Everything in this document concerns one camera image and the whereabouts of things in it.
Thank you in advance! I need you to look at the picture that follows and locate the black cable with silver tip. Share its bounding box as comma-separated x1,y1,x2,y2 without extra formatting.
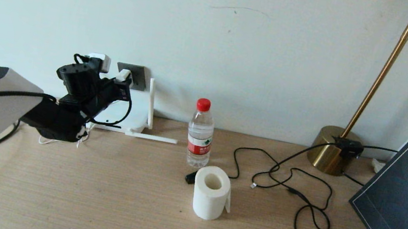
250,131,341,201

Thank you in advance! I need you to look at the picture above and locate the small white object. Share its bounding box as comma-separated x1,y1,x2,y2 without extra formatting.
368,158,385,175

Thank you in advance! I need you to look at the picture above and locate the white wifi router with antennas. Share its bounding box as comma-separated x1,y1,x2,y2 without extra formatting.
89,70,187,144

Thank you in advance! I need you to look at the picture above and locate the white toilet paper roll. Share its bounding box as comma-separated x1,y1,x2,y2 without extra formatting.
189,163,237,223

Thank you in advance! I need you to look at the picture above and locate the grey wall socket plate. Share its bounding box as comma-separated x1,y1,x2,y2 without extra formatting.
114,62,151,92

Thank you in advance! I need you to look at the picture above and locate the thin white power cable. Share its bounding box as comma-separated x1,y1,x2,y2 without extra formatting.
38,118,89,152

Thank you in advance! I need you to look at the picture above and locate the clear water bottle red cap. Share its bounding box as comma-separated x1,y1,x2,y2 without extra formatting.
183,97,219,170

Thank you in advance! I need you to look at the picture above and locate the white power adapter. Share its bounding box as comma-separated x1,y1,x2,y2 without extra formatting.
115,68,132,85

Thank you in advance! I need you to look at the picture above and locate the brass desk lamp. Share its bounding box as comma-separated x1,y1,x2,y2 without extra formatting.
304,0,408,188

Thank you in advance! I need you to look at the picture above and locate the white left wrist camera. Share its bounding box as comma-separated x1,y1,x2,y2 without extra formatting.
86,52,111,74

